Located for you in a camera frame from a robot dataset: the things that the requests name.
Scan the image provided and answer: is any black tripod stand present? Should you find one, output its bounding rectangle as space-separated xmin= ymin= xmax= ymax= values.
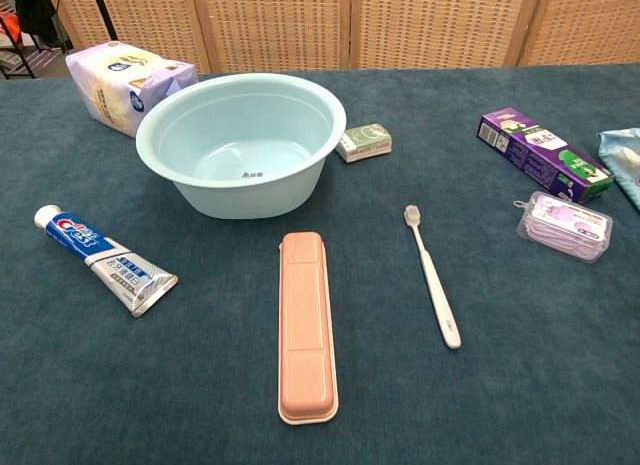
xmin=89 ymin=0 xmax=119 ymax=41

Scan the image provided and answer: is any small purple soap pack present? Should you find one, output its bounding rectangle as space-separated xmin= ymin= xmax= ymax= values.
xmin=513 ymin=190 xmax=614 ymax=265

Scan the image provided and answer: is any light blue wet wipes pack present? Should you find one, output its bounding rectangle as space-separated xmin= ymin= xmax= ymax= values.
xmin=597 ymin=128 xmax=640 ymax=211

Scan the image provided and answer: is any white toothbrush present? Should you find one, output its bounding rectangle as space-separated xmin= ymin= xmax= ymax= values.
xmin=403 ymin=204 xmax=463 ymax=350

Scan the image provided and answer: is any purple toothpaste box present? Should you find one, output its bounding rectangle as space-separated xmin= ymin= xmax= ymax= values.
xmin=476 ymin=109 xmax=617 ymax=205

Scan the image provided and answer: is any blue Crest toothpaste tube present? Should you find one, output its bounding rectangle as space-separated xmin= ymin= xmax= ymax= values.
xmin=33 ymin=204 xmax=179 ymax=319

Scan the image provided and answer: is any black hanging jacket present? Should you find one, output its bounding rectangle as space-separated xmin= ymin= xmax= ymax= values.
xmin=13 ymin=0 xmax=65 ymax=49

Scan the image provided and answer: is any green soap box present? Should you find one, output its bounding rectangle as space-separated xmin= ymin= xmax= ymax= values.
xmin=335 ymin=122 xmax=394 ymax=163

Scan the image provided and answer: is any pink toothbrush case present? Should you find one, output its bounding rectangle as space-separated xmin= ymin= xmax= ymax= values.
xmin=277 ymin=229 xmax=341 ymax=427

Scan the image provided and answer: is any teal table mat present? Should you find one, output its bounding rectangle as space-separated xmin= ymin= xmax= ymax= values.
xmin=0 ymin=63 xmax=640 ymax=465

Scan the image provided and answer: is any light blue plastic basin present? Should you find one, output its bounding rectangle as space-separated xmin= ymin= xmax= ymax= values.
xmin=135 ymin=72 xmax=348 ymax=220

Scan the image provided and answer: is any wicker folding screen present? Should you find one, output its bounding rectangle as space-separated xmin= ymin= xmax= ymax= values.
xmin=44 ymin=0 xmax=640 ymax=75

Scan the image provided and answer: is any purple facial tissue pack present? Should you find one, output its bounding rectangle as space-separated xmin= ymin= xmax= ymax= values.
xmin=64 ymin=40 xmax=200 ymax=139

